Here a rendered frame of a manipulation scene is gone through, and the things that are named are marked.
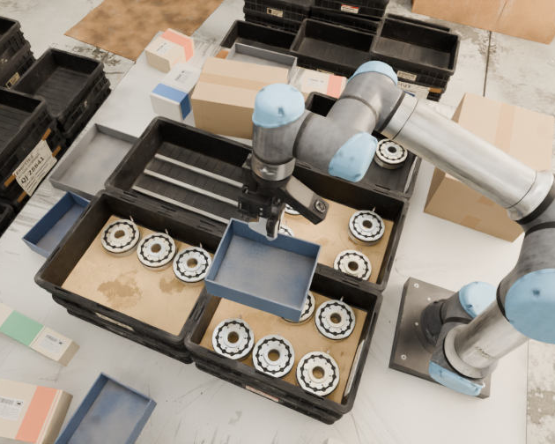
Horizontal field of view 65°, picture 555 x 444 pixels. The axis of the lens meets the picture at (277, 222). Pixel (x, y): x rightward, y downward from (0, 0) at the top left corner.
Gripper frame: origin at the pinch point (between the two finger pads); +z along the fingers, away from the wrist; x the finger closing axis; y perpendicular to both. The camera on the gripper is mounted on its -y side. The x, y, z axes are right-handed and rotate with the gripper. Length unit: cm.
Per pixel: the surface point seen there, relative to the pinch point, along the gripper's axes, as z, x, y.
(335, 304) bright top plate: 25.9, -3.0, -17.3
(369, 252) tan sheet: 27.0, -22.8, -22.4
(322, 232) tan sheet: 26.8, -24.3, -8.1
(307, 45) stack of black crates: 59, -166, 35
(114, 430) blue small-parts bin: 45, 40, 25
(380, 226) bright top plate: 23.5, -30.0, -23.1
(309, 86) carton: 27, -87, 15
